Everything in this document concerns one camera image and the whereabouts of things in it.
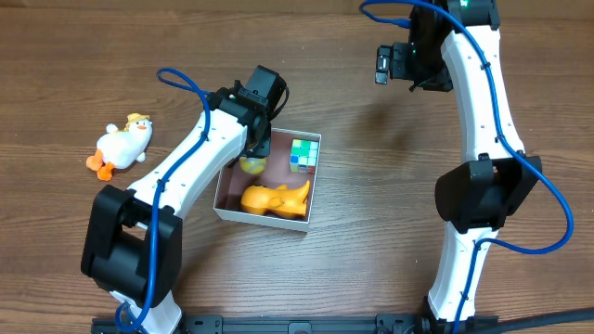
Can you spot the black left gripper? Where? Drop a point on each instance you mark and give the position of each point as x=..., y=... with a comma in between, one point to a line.
x=258, y=147

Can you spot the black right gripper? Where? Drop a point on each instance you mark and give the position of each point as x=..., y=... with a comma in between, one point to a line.
x=401, y=68

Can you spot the yellow one-eyed ball toy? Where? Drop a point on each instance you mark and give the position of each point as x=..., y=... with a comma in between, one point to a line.
x=253, y=166

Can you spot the colourful puzzle cube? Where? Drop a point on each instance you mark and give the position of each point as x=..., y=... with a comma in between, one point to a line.
x=304, y=154

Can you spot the white box pink interior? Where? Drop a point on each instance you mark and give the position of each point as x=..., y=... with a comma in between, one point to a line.
x=232, y=182

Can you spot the orange dinosaur figure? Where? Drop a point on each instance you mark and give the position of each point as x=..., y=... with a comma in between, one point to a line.
x=282, y=201

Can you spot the white plush duck toy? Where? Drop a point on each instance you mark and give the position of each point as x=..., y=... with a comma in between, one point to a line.
x=120, y=148

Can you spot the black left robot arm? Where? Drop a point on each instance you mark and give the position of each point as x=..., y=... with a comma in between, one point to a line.
x=133, y=244

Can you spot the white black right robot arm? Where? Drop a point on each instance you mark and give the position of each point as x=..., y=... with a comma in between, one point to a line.
x=455, y=46

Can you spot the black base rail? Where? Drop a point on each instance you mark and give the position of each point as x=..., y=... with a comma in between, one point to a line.
x=217, y=324

